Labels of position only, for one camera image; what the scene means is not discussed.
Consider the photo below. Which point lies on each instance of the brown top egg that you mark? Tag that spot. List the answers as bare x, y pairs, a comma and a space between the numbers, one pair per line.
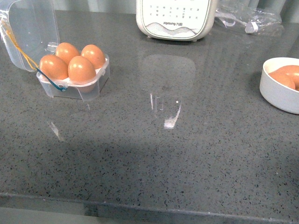
81, 72

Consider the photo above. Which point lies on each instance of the brown egg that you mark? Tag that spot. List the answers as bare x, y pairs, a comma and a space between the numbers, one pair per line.
94, 54
284, 79
53, 67
66, 52
81, 72
292, 71

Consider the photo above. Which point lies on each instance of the brown egg back-right in box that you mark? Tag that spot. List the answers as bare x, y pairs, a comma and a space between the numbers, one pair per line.
94, 54

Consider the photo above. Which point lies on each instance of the brown egg back-left in box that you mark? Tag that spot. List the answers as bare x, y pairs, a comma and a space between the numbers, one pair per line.
66, 52

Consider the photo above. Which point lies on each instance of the brown egg front-left in box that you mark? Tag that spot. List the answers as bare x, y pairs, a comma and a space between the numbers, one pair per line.
53, 67

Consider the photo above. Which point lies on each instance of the brown egg left in bowl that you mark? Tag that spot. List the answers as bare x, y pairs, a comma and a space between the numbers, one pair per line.
284, 79

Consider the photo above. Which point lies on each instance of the brown egg front in bowl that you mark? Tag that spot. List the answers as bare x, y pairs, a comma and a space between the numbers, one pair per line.
292, 71

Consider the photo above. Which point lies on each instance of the clear plastic egg box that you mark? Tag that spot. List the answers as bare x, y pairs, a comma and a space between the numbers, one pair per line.
29, 31

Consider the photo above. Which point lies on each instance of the white soy milk maker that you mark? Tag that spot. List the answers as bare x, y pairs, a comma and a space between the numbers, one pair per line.
175, 20

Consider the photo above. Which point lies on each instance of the white bowl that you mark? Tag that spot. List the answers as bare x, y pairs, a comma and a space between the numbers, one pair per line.
274, 92

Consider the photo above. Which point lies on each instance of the clear plastic bag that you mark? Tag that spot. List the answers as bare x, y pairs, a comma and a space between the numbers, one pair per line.
252, 21

